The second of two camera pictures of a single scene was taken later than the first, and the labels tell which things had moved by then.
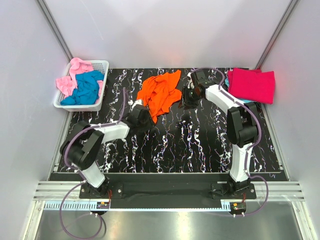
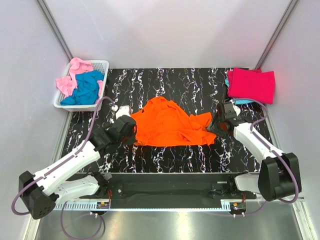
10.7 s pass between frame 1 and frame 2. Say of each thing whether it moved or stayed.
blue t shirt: stayed
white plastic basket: stayed
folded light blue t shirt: stayed
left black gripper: moved
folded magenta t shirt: stayed
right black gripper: moved
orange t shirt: moved
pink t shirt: stayed
